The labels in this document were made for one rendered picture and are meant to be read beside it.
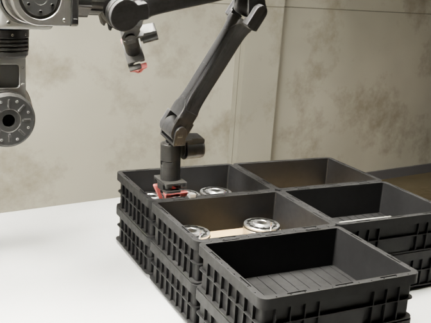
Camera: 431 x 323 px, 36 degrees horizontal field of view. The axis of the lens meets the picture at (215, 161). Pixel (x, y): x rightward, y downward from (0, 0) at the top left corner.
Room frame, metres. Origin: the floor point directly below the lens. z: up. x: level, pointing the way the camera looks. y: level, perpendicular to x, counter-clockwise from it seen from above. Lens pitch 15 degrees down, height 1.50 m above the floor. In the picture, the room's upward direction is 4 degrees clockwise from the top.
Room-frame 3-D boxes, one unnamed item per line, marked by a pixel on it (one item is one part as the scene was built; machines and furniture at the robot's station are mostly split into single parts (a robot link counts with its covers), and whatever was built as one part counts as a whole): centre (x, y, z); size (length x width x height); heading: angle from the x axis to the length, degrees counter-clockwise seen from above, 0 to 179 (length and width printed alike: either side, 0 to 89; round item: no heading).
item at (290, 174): (2.08, -0.30, 0.87); 0.40 x 0.30 x 0.11; 117
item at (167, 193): (1.77, 0.11, 0.91); 0.07 x 0.07 x 0.09; 25
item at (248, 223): (1.74, -0.14, 0.86); 0.10 x 0.10 x 0.01
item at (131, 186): (1.90, 0.06, 0.92); 0.40 x 0.30 x 0.02; 117
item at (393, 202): (1.81, -0.44, 0.87); 0.40 x 0.30 x 0.11; 117
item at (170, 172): (1.79, 0.13, 0.98); 0.10 x 0.07 x 0.07; 25
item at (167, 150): (1.79, 0.12, 1.04); 0.07 x 0.06 x 0.07; 124
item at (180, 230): (1.63, -0.08, 0.92); 0.40 x 0.30 x 0.02; 117
